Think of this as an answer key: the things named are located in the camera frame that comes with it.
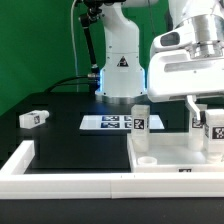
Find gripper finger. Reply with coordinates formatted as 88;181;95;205
185;95;203;125

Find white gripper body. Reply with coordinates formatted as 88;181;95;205
148;50;224;102

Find white square tabletop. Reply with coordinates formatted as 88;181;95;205
127;133;224;173

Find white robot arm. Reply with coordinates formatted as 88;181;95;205
97;0;224;121

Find white marker plate with tags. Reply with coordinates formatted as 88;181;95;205
80;115;164;130

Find black cable on table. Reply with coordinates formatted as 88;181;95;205
43;75;98;94

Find grey cable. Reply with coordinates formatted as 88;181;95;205
70;0;81;92

